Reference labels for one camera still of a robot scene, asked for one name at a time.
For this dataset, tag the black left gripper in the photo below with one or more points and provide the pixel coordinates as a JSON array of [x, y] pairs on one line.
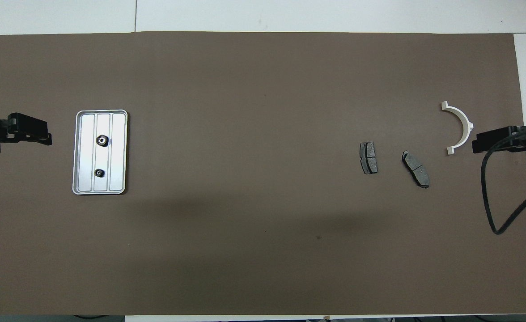
[[17, 125]]

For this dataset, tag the large black bearing gear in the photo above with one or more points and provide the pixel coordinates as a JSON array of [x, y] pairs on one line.
[[102, 140]]

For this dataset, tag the small black bearing gear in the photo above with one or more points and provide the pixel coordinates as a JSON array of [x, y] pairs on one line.
[[99, 173]]

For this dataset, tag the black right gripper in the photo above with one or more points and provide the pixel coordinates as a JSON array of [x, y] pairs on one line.
[[503, 132]]

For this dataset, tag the small dark brake pad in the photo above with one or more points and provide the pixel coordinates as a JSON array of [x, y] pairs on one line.
[[369, 157]]

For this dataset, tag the large dark brake pad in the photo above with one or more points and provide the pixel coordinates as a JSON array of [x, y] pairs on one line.
[[417, 170]]

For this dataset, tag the silver metal tray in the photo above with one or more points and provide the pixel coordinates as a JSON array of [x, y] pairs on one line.
[[86, 179]]

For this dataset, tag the brown table mat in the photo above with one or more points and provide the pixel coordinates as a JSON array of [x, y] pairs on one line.
[[263, 223]]

